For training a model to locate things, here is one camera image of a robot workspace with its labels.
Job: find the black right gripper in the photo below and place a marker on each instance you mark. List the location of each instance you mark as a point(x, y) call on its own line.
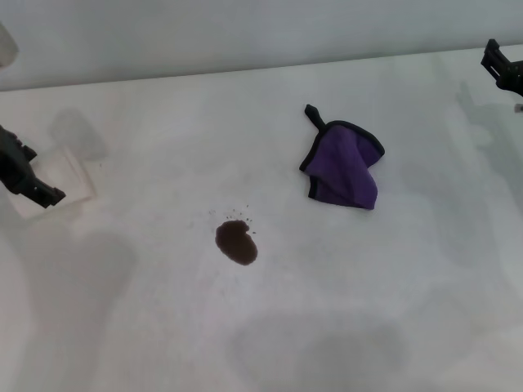
point(512, 77)

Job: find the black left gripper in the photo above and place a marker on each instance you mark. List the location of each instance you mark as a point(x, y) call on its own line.
point(14, 163)

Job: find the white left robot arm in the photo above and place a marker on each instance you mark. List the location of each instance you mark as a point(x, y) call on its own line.
point(6, 45)

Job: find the purple rag with black trim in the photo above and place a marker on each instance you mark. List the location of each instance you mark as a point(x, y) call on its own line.
point(343, 167)

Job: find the dark brown water stain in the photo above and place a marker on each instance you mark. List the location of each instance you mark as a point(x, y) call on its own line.
point(237, 244)

